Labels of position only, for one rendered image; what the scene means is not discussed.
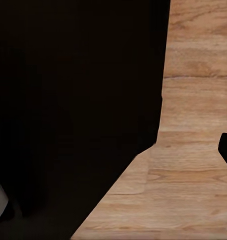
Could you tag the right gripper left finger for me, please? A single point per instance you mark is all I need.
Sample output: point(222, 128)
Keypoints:
point(9, 148)

